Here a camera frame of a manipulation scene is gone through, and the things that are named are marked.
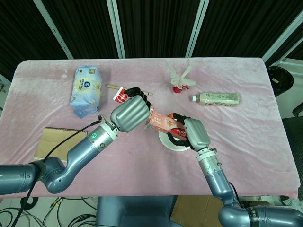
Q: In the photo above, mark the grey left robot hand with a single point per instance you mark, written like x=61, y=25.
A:
x=129, y=114

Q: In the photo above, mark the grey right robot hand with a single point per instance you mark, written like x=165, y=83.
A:
x=197, y=134

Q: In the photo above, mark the red white small packet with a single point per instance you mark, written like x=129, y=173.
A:
x=119, y=95

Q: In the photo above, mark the red Colgate toothpaste box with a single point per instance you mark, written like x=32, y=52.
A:
x=161, y=123

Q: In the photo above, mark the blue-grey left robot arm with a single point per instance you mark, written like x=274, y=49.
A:
x=78, y=151

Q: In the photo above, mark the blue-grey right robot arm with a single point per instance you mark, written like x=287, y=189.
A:
x=220, y=184

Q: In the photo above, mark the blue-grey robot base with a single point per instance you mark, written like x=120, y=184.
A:
x=135, y=212

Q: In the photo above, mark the brown cardboard sheet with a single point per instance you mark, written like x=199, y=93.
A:
x=196, y=210

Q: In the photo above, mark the wooden drumstick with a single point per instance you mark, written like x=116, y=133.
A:
x=114, y=87

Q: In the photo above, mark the white round plate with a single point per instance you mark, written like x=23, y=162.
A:
x=165, y=141

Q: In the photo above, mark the white bottle on side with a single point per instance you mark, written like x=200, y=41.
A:
x=217, y=98

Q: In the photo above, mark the blue tissue pack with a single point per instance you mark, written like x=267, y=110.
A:
x=86, y=91

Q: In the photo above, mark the white feather shuttlecock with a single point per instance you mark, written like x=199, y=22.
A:
x=181, y=80

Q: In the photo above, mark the pink velvet tablecloth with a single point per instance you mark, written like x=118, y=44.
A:
x=146, y=170

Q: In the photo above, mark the tan woven mat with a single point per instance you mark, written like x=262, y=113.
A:
x=53, y=142

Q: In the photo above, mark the black pleated curtain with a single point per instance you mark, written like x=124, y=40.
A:
x=156, y=26

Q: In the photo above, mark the black mesh chair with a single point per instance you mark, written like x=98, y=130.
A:
x=294, y=137

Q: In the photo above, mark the black round stool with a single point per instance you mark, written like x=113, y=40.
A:
x=280, y=79

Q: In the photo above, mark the white frame post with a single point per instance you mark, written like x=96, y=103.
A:
x=281, y=40
x=53, y=28
x=196, y=28
x=116, y=28

